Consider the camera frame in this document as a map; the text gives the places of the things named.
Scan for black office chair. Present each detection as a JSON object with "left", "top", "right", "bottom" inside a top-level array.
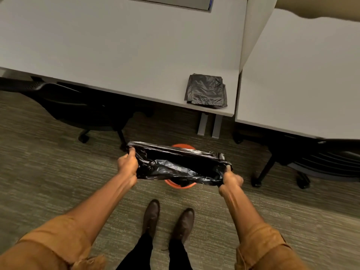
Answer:
[
  {"left": 232, "top": 123, "right": 360, "bottom": 190},
  {"left": 0, "top": 76, "right": 154, "bottom": 152}
]

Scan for person's right hand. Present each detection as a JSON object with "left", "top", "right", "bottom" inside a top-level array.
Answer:
[{"left": 218, "top": 165, "right": 244, "bottom": 198}]

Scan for white desk divider panel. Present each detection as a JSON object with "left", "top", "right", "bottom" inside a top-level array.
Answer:
[{"left": 239, "top": 0, "right": 279, "bottom": 74}]

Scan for brown right sleeve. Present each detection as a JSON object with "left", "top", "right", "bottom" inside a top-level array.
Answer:
[{"left": 235, "top": 223, "right": 309, "bottom": 270}]

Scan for brown left sleeve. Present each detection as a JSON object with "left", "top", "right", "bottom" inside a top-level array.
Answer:
[{"left": 0, "top": 215, "right": 107, "bottom": 270}]

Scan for beige partition panel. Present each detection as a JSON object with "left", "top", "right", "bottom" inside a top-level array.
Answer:
[{"left": 274, "top": 0, "right": 360, "bottom": 22}]

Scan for brown sleeve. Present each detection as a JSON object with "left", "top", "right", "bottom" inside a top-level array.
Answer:
[
  {"left": 235, "top": 223, "right": 309, "bottom": 270},
  {"left": 0, "top": 215, "right": 107, "bottom": 270}
]

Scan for brown leather shoe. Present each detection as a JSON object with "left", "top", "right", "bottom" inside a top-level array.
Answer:
[
  {"left": 142, "top": 199, "right": 161, "bottom": 240},
  {"left": 171, "top": 208, "right": 195, "bottom": 244}
]

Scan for person's right forearm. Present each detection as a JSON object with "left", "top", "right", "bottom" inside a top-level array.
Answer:
[{"left": 219, "top": 185, "right": 266, "bottom": 244}]

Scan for person's left hand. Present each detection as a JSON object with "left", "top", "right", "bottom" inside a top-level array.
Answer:
[{"left": 117, "top": 147, "right": 139, "bottom": 189}]

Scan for brown leather left shoe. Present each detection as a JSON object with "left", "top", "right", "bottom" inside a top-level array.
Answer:
[{"left": 142, "top": 199, "right": 161, "bottom": 240}]

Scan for black trousers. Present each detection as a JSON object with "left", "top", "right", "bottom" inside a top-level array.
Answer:
[{"left": 115, "top": 232, "right": 193, "bottom": 270}]

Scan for brown leather right shoe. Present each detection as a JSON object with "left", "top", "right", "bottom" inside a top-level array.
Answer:
[{"left": 171, "top": 208, "right": 195, "bottom": 244}]

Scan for stack of black bags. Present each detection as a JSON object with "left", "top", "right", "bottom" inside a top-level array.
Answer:
[{"left": 184, "top": 73, "right": 228, "bottom": 109}]

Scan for person's left forearm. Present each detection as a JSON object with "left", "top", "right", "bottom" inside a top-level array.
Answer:
[{"left": 66, "top": 172, "right": 138, "bottom": 245}]

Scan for black plastic bag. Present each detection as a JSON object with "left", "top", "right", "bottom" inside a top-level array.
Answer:
[{"left": 126, "top": 141, "right": 233, "bottom": 188}]

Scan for orange waste bin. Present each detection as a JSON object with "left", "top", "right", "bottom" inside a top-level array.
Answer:
[{"left": 164, "top": 144, "right": 197, "bottom": 189}]

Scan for grey cable tray lid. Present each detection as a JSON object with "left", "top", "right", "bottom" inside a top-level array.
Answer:
[{"left": 127, "top": 0, "right": 214, "bottom": 13}]

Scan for grey metal desk leg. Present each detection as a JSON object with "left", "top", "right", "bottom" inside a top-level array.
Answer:
[
  {"left": 197, "top": 112, "right": 209, "bottom": 137},
  {"left": 211, "top": 114, "right": 223, "bottom": 139}
]

